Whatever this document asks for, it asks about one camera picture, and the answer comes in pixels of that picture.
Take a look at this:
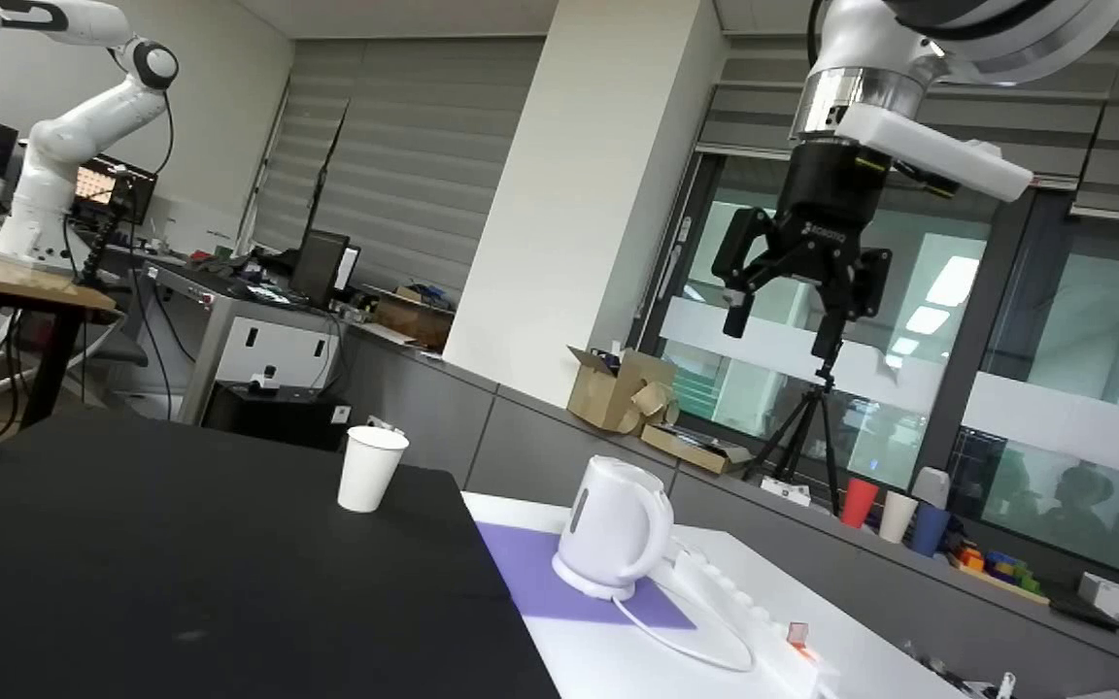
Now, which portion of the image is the white plastic cup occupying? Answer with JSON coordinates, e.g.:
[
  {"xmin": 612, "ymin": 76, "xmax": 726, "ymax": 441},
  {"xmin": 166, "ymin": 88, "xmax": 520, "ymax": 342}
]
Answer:
[{"xmin": 878, "ymin": 490, "xmax": 919, "ymax": 549}]

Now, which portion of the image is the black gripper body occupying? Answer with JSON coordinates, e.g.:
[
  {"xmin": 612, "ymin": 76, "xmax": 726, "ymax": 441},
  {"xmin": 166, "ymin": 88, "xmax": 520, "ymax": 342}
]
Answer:
[{"xmin": 768, "ymin": 134, "xmax": 896, "ymax": 263}]

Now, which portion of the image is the red cup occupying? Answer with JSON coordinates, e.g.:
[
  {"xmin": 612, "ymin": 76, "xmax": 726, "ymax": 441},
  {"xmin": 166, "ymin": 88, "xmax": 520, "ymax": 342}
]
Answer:
[{"xmin": 840, "ymin": 477, "xmax": 882, "ymax": 531}]

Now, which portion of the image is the grey metal cabinet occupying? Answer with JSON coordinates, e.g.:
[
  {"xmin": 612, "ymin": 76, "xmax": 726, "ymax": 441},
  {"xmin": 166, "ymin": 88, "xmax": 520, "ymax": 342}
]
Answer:
[{"xmin": 147, "ymin": 263, "xmax": 344, "ymax": 427}]

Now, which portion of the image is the white electric kettle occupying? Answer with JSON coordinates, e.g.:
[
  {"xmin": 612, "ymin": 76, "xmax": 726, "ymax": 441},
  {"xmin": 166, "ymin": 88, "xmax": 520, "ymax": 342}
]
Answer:
[{"xmin": 546, "ymin": 455, "xmax": 677, "ymax": 602}]

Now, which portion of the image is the blue cup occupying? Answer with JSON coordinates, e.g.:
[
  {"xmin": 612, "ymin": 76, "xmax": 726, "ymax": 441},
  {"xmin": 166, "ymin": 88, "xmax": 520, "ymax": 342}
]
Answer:
[{"xmin": 904, "ymin": 502, "xmax": 956, "ymax": 560}]

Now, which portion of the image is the brown box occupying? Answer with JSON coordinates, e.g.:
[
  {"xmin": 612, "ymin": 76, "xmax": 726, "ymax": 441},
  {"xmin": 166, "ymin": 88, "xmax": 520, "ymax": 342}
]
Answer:
[{"xmin": 361, "ymin": 287, "xmax": 460, "ymax": 357}]

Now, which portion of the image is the small lit monitor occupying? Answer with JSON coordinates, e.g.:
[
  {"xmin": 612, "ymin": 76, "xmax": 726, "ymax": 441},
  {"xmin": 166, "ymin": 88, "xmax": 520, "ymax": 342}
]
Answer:
[{"xmin": 71, "ymin": 156, "xmax": 160, "ymax": 229}]

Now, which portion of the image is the purple mat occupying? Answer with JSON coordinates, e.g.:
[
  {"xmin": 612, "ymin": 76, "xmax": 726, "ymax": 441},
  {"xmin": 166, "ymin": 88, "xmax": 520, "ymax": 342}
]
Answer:
[{"xmin": 479, "ymin": 519, "xmax": 699, "ymax": 631}]

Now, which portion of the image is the white paper cup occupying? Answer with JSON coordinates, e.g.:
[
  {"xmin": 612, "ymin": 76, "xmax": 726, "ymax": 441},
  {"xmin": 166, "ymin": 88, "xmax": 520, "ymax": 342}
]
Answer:
[{"xmin": 334, "ymin": 422, "xmax": 412, "ymax": 516}]

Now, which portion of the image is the black tripod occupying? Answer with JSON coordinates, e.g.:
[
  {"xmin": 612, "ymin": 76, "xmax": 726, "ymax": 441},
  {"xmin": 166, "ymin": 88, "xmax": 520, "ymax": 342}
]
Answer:
[{"xmin": 739, "ymin": 365, "xmax": 847, "ymax": 516}]

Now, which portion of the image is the wooden table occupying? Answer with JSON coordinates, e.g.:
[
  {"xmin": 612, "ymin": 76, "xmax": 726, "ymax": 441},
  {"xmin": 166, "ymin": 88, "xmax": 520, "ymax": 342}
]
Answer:
[{"xmin": 0, "ymin": 224, "xmax": 125, "ymax": 432}]

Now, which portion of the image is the open cardboard box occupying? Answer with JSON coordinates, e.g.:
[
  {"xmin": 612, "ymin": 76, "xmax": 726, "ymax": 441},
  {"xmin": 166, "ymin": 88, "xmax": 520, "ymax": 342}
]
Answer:
[{"xmin": 562, "ymin": 342, "xmax": 682, "ymax": 439}]

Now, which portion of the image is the wide grey window blind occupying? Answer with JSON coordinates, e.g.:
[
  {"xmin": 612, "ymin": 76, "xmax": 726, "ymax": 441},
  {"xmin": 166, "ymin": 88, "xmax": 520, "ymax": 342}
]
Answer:
[{"xmin": 691, "ymin": 31, "xmax": 1119, "ymax": 229}]

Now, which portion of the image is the flat cardboard piece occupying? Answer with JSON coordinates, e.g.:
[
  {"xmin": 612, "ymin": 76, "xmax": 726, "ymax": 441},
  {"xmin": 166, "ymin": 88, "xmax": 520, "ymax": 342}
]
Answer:
[{"xmin": 633, "ymin": 422, "xmax": 735, "ymax": 477}]

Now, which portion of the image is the white kettle cord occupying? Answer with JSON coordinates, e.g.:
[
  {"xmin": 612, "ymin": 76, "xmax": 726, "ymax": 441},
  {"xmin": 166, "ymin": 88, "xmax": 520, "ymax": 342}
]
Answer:
[{"xmin": 611, "ymin": 538, "xmax": 756, "ymax": 674}]

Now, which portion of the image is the black monitor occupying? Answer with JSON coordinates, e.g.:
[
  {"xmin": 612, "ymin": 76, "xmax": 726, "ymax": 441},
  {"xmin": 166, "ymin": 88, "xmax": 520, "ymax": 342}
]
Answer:
[{"xmin": 287, "ymin": 229, "xmax": 352, "ymax": 305}]

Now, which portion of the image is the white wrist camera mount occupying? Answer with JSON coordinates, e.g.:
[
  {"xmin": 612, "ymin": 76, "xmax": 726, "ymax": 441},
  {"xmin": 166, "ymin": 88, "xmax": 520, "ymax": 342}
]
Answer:
[{"xmin": 830, "ymin": 102, "xmax": 1039, "ymax": 206}]

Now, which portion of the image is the thin black pole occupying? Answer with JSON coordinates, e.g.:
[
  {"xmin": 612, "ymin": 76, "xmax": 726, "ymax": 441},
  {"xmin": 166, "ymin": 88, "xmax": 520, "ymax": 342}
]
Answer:
[{"xmin": 302, "ymin": 102, "xmax": 352, "ymax": 250}]

